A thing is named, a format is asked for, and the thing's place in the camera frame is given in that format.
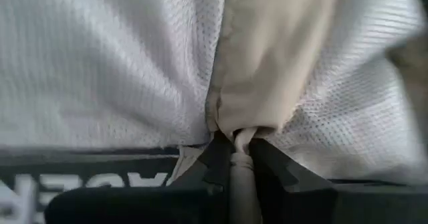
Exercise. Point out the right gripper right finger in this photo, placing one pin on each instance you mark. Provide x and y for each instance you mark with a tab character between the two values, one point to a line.
301	204

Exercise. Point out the beige cloth garment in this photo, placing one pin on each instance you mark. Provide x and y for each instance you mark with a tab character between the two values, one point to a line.
267	67

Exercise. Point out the pale pink mesh garment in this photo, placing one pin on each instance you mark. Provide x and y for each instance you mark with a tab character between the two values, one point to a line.
100	67

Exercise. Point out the black waistband with white lettering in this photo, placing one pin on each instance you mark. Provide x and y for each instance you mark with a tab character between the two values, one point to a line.
83	168

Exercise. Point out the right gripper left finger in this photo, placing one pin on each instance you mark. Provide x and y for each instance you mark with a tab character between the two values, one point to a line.
140	205

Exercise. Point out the olive brown hoodie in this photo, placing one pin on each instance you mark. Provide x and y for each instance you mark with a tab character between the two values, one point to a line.
414	70

